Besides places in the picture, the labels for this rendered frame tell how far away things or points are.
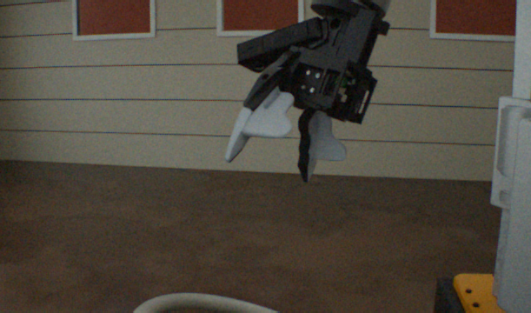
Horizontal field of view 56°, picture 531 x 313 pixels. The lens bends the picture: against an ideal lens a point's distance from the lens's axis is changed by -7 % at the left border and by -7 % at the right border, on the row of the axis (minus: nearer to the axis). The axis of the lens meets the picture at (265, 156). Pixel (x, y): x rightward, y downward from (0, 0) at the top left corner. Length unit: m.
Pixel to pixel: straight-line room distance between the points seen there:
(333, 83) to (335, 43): 0.05
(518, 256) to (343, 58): 0.74
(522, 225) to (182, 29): 6.77
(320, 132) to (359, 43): 0.13
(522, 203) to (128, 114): 7.13
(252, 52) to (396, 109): 6.57
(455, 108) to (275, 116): 6.74
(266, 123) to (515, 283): 0.79
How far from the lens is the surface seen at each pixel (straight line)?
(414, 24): 7.12
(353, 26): 0.55
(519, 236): 1.15
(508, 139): 1.94
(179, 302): 0.95
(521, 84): 1.99
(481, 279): 2.35
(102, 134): 8.15
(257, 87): 0.53
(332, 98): 0.52
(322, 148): 0.62
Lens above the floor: 1.71
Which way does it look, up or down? 12 degrees down
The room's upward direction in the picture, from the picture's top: straight up
